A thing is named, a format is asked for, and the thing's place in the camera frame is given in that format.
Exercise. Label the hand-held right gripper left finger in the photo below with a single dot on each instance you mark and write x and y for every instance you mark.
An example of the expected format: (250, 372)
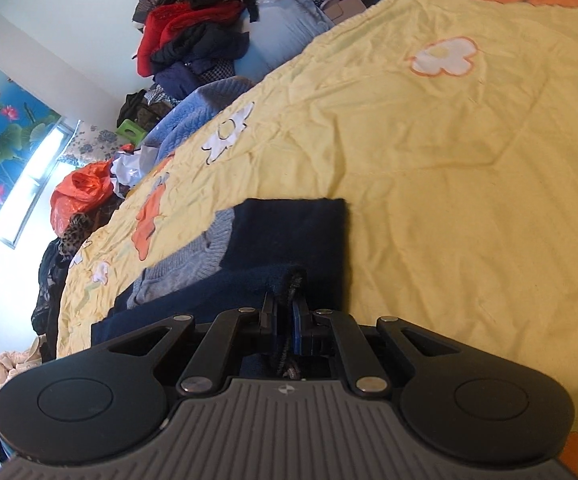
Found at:
(270, 321)

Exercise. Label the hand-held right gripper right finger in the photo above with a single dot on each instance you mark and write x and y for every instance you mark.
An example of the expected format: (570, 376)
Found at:
(297, 326)

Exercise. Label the grey and navy sweater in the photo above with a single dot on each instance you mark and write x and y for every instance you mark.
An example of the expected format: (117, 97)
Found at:
(289, 240)

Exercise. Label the pile of dark clothes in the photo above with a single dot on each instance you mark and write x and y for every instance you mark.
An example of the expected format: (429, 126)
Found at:
(194, 52)

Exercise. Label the yellow printed blanket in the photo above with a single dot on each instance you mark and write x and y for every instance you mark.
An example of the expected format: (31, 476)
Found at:
(444, 185)

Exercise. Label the white plastic bag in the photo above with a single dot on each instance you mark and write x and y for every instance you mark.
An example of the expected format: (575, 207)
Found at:
(129, 165)

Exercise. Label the leopard print cloth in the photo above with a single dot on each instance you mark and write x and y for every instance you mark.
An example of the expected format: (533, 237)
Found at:
(75, 235)

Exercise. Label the black patterned cloth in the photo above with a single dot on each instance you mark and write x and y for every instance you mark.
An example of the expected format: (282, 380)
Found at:
(49, 285)

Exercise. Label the blue knit blanket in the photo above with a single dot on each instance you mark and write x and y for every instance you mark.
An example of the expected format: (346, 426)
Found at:
(194, 110)

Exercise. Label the orange plastic bag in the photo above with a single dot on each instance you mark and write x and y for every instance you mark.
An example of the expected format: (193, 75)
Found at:
(81, 190)

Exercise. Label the green plastic stool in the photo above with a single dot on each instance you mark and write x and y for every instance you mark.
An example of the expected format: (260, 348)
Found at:
(133, 130)

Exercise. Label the floral grey white cloth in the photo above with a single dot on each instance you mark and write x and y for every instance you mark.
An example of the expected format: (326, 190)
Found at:
(91, 142)

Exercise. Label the beige cloth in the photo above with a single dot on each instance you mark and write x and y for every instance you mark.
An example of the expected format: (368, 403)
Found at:
(14, 370)

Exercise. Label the window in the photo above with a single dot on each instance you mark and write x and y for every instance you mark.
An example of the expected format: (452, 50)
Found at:
(36, 180)

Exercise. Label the pale blue bagged bedding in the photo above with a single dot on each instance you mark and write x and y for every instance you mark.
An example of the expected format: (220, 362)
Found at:
(289, 35)

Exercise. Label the red garment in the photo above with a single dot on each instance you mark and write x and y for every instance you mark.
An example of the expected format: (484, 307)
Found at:
(179, 22)

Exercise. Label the grey cardboard box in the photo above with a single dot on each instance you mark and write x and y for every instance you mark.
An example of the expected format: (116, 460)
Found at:
(346, 10)

